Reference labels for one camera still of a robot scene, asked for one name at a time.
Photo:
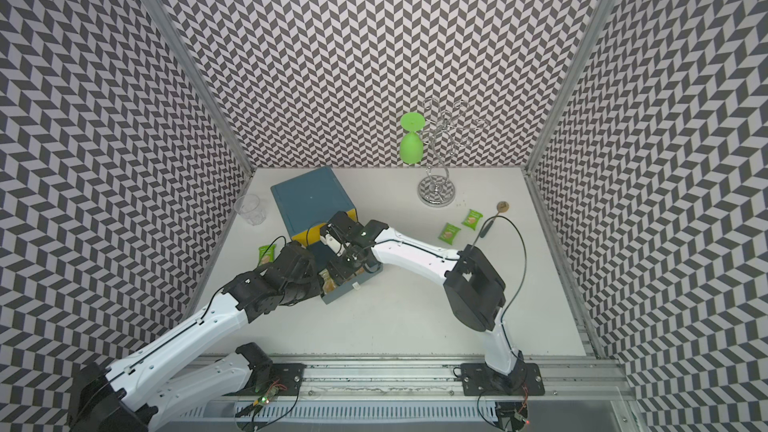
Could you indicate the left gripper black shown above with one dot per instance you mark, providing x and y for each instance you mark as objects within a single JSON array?
[{"x": 316, "y": 285}]

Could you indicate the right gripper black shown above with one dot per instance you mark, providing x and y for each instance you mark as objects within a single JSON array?
[{"x": 341, "y": 271}]

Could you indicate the yellow-green cookie packet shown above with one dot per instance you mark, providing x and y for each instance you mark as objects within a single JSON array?
[{"x": 329, "y": 285}]

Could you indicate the teal bottom drawer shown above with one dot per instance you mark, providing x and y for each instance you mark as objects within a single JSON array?
[{"x": 346, "y": 280}]

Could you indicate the teal drawer cabinet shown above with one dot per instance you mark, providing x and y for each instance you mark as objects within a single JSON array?
[{"x": 309, "y": 201}]

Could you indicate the green cookie packet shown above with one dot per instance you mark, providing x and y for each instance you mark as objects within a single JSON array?
[
  {"x": 266, "y": 254},
  {"x": 472, "y": 219},
  {"x": 449, "y": 233}
]

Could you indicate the yellow top drawer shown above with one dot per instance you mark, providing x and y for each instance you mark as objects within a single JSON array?
[{"x": 311, "y": 235}]

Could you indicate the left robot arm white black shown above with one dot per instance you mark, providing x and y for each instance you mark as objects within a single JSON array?
[{"x": 96, "y": 402}]

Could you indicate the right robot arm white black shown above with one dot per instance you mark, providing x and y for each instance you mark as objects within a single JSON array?
[{"x": 474, "y": 289}]

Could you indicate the clear plastic cup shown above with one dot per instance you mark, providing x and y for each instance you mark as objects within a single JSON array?
[{"x": 250, "y": 208}]

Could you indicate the green plastic wine glass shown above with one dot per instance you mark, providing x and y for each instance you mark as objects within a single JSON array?
[{"x": 411, "y": 149}]

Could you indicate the left base wiring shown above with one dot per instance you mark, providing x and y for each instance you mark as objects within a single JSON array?
[{"x": 264, "y": 405}]

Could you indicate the base wiring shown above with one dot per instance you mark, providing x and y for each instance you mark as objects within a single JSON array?
[
  {"x": 510, "y": 411},
  {"x": 264, "y": 405}
]

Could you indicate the right base wiring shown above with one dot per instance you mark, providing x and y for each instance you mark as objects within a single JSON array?
[{"x": 510, "y": 411}]

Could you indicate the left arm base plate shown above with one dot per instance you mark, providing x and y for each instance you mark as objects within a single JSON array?
[{"x": 287, "y": 378}]

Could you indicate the aluminium front rail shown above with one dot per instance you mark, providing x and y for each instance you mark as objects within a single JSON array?
[{"x": 564, "y": 378}]

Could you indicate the chrome wire glass rack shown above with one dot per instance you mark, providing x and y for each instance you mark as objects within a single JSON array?
[{"x": 449, "y": 128}]

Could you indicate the wooden spoon teal handle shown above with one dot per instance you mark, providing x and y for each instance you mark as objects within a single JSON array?
[{"x": 501, "y": 207}]

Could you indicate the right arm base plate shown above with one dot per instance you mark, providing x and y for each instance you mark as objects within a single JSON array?
[{"x": 479, "y": 379}]

